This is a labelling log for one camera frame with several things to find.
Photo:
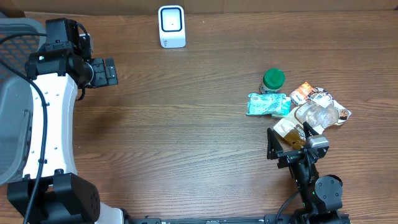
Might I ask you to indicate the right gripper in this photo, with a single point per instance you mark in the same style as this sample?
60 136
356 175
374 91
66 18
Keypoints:
275 147

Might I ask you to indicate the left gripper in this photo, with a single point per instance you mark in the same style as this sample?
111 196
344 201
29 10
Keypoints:
104 72

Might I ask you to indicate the brown PanTree snack bag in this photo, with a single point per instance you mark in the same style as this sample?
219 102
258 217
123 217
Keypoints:
317 108

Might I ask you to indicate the teal tissue packet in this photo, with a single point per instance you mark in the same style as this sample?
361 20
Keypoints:
263 104

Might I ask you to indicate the orange snack packet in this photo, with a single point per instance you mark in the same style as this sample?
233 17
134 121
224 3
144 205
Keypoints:
301 91

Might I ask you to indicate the green lid jar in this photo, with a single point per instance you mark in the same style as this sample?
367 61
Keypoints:
272 81

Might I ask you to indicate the teal gum packet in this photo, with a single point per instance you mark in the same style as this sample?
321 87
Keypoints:
285 109

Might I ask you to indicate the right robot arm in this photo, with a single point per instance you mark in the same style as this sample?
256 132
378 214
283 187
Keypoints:
321 196

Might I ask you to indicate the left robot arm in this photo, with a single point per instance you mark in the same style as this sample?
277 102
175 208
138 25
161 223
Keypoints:
45 68

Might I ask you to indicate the white barcode scanner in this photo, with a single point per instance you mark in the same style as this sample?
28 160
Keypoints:
172 26

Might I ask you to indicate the grey plastic shopping basket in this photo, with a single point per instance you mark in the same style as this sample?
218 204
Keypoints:
16 106

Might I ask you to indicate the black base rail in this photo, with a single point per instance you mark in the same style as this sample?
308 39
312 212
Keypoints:
267 219

